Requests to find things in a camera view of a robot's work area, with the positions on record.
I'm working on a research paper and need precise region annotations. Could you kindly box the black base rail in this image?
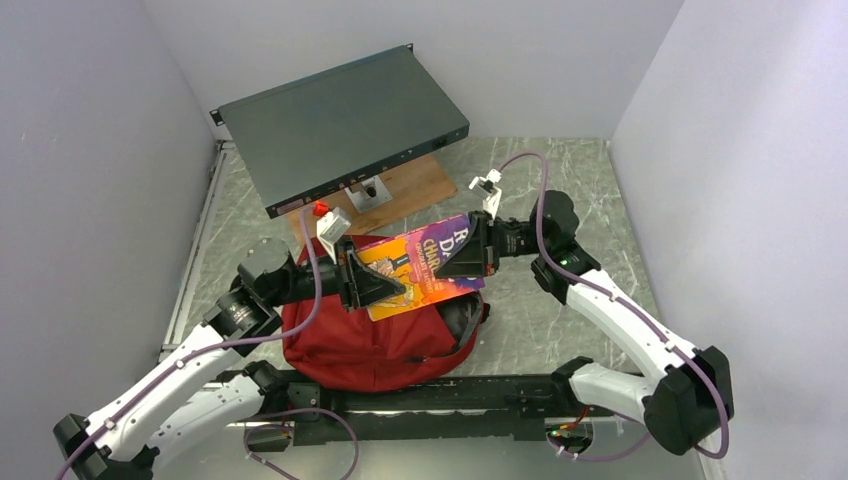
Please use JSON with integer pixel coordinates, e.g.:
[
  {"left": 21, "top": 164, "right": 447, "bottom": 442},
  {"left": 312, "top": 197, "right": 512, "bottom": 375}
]
[{"left": 242, "top": 361, "right": 612, "bottom": 446}]

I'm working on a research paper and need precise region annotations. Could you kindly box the wooden board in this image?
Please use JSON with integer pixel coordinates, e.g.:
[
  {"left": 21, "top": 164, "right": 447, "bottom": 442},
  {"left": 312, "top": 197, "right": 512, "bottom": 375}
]
[{"left": 283, "top": 154, "right": 457, "bottom": 244}]

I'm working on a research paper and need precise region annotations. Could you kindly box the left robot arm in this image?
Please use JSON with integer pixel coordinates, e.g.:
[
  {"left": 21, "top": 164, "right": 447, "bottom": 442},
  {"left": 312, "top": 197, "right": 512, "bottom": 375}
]
[{"left": 53, "top": 237, "right": 402, "bottom": 479}]

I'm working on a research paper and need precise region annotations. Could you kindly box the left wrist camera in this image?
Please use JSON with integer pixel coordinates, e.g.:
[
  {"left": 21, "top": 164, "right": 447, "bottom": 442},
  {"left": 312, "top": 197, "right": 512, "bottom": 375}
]
[{"left": 312, "top": 201, "right": 352, "bottom": 259}]

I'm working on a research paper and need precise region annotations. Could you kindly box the orange Roald Dahl book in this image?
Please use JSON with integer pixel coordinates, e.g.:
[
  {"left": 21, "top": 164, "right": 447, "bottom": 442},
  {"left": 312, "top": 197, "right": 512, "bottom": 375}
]
[{"left": 358, "top": 215, "right": 484, "bottom": 322}]

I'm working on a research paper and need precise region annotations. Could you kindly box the aluminium frame rail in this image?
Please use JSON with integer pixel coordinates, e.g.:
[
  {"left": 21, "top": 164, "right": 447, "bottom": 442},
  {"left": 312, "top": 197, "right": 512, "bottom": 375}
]
[{"left": 157, "top": 141, "right": 236, "bottom": 363}]

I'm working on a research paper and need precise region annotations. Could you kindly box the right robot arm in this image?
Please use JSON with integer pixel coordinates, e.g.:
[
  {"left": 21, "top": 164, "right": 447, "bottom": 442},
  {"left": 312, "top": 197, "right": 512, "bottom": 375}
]
[{"left": 435, "top": 190, "right": 734, "bottom": 459}]

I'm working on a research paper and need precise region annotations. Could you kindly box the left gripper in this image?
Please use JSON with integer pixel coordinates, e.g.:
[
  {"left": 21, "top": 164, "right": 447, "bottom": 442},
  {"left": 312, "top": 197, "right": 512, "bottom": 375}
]
[{"left": 267, "top": 234, "right": 405, "bottom": 310}]

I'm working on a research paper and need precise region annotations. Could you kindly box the metal stand bracket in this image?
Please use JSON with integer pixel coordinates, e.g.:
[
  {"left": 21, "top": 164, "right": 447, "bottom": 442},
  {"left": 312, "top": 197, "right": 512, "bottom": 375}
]
[{"left": 344, "top": 175, "right": 393, "bottom": 214}]

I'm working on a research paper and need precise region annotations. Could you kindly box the grey rack-mount device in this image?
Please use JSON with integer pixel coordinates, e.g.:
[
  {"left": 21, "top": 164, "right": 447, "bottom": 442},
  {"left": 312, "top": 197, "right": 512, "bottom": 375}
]
[{"left": 210, "top": 44, "right": 470, "bottom": 219}]

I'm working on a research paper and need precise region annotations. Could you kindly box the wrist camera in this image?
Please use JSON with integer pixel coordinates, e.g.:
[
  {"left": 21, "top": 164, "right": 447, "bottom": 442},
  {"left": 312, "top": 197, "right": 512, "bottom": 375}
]
[
  {"left": 312, "top": 201, "right": 352, "bottom": 259},
  {"left": 469, "top": 169, "right": 502, "bottom": 218}
]

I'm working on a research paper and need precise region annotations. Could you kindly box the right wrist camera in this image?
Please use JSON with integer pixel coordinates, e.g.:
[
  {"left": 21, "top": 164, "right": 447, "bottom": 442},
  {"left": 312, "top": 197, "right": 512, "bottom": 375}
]
[{"left": 469, "top": 169, "right": 502, "bottom": 218}]

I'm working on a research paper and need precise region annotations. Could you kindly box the red student backpack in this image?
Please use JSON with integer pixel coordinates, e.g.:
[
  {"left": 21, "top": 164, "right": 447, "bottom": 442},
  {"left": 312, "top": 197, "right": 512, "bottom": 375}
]
[{"left": 282, "top": 291, "right": 489, "bottom": 393}]

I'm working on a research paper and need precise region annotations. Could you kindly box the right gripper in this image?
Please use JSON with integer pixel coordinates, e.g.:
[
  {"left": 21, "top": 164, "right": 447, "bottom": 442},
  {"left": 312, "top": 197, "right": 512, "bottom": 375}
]
[{"left": 433, "top": 211, "right": 549, "bottom": 279}]

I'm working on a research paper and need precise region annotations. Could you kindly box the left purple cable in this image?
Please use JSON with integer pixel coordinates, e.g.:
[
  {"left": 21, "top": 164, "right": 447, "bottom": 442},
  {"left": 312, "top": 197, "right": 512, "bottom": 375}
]
[{"left": 56, "top": 205, "right": 325, "bottom": 480}]

